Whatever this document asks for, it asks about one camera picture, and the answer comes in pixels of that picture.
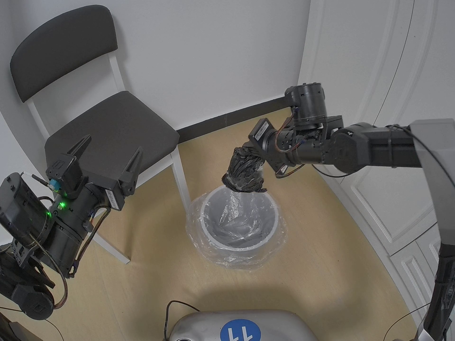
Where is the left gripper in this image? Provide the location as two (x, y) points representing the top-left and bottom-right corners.
(55, 135), (144, 232)

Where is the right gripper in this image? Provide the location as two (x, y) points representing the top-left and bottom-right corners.
(248, 119), (299, 177)

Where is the black plastic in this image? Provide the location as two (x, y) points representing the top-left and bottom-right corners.
(222, 146), (268, 193)

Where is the clear plastic bag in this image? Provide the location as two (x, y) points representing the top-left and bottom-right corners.
(186, 187), (287, 271)

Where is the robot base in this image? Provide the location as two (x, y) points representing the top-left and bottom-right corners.
(170, 309), (319, 341)

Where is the white trash bin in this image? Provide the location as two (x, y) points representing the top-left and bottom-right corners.
(201, 188), (279, 258)

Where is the grey white chair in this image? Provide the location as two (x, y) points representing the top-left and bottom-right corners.
(10, 5), (194, 264)

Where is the white wardrobe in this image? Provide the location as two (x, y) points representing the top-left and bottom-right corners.
(298, 0), (455, 333)

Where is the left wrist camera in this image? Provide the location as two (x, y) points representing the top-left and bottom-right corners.
(45, 154), (88, 200)

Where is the black cable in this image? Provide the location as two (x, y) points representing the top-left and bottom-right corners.
(164, 301), (203, 341)

